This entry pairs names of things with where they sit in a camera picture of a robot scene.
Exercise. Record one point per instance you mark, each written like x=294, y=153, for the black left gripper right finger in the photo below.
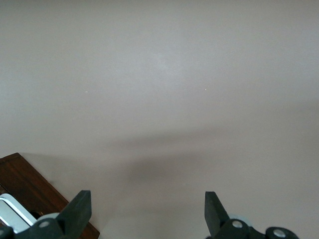
x=215, y=214

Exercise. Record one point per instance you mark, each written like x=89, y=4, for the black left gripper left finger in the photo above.
x=74, y=214

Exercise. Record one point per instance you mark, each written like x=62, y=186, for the dark brown wooden drawer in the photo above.
x=27, y=181

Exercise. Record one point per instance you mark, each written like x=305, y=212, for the brown table cover sheet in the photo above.
x=159, y=87

